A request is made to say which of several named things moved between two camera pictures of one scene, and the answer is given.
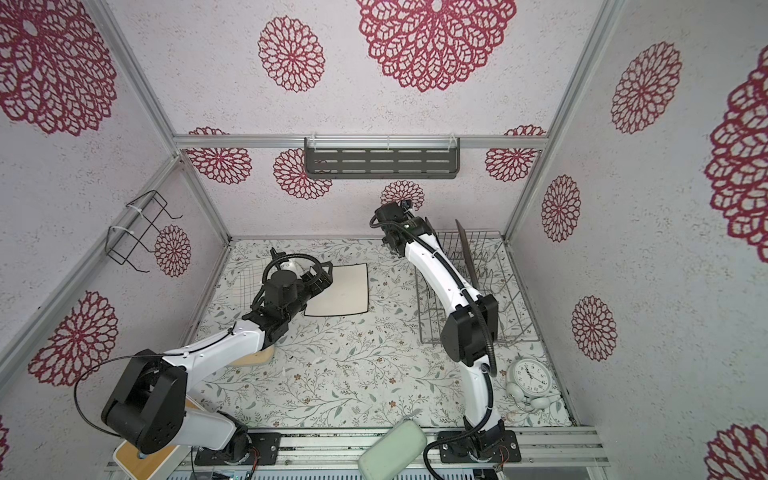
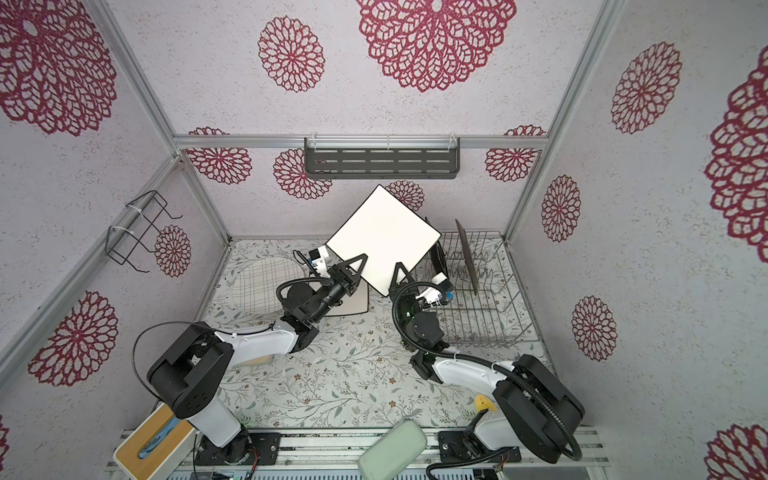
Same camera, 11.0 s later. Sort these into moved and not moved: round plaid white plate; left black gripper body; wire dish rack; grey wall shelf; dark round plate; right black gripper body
Moved: left black gripper body; right black gripper body
Not moved: wire dish rack; round plaid white plate; grey wall shelf; dark round plate
